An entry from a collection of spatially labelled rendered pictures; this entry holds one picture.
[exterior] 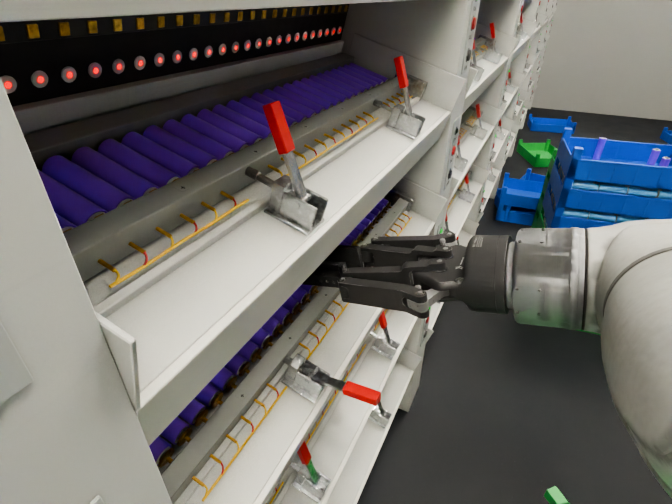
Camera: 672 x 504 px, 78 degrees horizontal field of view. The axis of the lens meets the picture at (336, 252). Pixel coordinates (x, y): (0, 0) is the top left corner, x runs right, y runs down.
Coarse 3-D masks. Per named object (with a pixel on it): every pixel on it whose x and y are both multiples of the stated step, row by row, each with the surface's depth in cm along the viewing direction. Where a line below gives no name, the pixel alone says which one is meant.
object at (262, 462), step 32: (416, 192) 73; (416, 224) 72; (320, 288) 54; (352, 320) 51; (320, 352) 46; (352, 352) 48; (256, 416) 39; (288, 416) 40; (256, 448) 37; (288, 448) 37; (224, 480) 34; (256, 480) 35
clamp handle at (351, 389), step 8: (312, 376) 41; (320, 376) 41; (328, 376) 41; (328, 384) 40; (336, 384) 40; (344, 384) 40; (352, 384) 40; (344, 392) 40; (352, 392) 39; (360, 392) 39; (368, 392) 39; (376, 392) 39; (360, 400) 39; (368, 400) 39; (376, 400) 38
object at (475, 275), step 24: (480, 240) 39; (504, 240) 38; (456, 264) 41; (480, 264) 37; (504, 264) 36; (432, 288) 39; (456, 288) 38; (480, 288) 37; (504, 288) 36; (504, 312) 38
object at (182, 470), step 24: (384, 216) 67; (408, 216) 71; (336, 288) 51; (312, 312) 47; (288, 336) 44; (264, 360) 41; (240, 384) 38; (264, 384) 40; (240, 408) 37; (264, 408) 39; (216, 432) 34; (192, 456) 33; (168, 480) 31; (216, 480) 33
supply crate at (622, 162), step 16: (560, 144) 120; (576, 144) 120; (592, 144) 118; (608, 144) 117; (624, 144) 116; (640, 144) 115; (656, 144) 113; (560, 160) 116; (576, 160) 104; (592, 160) 103; (608, 160) 117; (624, 160) 117; (640, 160) 117; (576, 176) 106; (592, 176) 105; (608, 176) 103; (624, 176) 102; (640, 176) 101; (656, 176) 100
